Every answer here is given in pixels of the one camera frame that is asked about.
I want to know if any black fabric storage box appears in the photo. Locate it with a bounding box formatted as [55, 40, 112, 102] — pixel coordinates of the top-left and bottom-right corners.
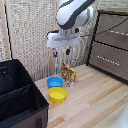
[0, 59, 50, 128]

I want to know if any dark brown drawer cabinet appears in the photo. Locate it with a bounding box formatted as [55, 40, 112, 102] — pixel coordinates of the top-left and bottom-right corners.
[86, 9, 128, 83]

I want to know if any blue bowl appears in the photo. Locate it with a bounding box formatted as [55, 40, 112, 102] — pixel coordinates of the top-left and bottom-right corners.
[46, 76, 65, 90]

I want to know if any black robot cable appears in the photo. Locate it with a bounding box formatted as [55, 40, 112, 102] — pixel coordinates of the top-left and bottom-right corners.
[79, 16, 128, 38]

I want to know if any silver drawer handle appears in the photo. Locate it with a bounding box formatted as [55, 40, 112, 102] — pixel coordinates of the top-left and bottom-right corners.
[96, 54, 121, 67]
[103, 28, 128, 37]

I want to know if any yellow bowl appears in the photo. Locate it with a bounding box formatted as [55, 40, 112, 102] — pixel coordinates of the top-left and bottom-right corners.
[47, 86, 68, 104]

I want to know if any beige woven curtain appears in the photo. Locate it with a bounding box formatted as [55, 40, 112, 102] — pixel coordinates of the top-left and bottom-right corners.
[0, 0, 128, 83]

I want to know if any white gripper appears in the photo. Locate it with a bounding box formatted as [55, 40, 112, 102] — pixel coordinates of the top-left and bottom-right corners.
[45, 29, 81, 59]

